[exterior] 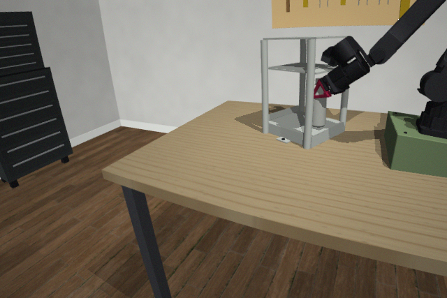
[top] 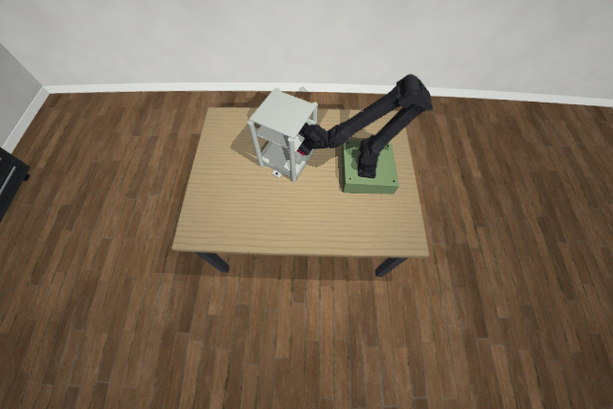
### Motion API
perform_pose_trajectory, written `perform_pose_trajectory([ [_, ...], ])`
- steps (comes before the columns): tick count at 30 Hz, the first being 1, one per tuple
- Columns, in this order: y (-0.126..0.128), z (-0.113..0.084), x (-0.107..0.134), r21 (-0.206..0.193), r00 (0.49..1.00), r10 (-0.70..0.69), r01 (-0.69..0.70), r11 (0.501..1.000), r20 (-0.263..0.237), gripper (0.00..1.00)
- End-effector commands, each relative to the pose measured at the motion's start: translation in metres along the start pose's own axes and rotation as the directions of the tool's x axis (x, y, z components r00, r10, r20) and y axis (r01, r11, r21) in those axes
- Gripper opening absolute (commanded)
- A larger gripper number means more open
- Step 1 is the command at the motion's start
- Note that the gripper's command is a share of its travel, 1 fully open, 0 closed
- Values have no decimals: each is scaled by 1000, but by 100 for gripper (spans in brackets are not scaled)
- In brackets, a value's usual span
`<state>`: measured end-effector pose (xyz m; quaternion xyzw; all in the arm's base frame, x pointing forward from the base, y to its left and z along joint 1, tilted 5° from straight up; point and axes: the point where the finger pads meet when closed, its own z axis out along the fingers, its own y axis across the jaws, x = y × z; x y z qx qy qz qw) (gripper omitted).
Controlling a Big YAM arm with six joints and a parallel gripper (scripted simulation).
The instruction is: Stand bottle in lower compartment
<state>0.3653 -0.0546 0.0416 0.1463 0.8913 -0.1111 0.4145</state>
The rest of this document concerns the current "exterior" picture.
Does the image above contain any grey shelving unit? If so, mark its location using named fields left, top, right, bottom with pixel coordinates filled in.
left=261, top=36, right=349, bottom=149

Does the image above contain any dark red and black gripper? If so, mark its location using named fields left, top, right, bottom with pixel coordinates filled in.
left=314, top=67, right=355, bottom=98

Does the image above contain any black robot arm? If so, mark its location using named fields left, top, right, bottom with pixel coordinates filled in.
left=321, top=0, right=447, bottom=139

